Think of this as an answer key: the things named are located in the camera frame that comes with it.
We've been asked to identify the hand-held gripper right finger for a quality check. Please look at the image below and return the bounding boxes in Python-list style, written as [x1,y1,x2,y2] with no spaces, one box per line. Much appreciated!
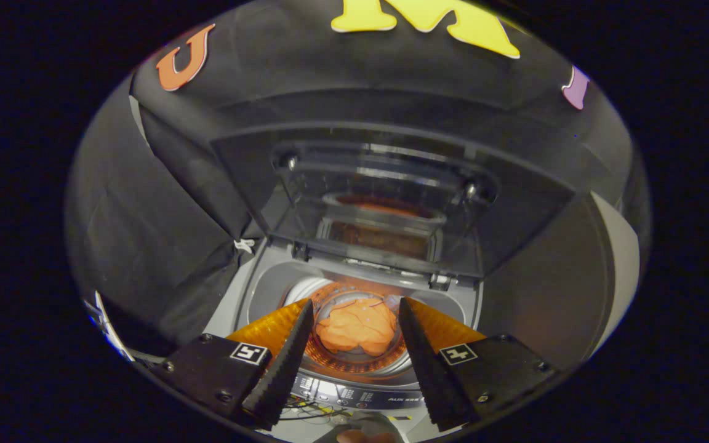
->
[398,297,558,433]

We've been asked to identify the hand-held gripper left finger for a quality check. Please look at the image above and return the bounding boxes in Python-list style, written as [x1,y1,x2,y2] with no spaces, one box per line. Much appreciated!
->
[151,298,316,430]

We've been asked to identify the yellow polo shirt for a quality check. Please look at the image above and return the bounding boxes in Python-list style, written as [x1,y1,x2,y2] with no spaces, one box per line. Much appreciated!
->
[314,297,399,357]

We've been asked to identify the white cluttered equipment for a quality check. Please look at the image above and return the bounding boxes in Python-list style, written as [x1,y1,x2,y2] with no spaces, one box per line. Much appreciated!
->
[81,289,137,364]

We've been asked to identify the black backdrop cloth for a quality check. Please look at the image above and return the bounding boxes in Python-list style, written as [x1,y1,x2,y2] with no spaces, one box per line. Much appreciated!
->
[62,0,654,345]

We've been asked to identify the thin black cables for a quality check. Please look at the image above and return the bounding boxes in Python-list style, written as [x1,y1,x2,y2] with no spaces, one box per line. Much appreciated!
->
[281,394,355,425]

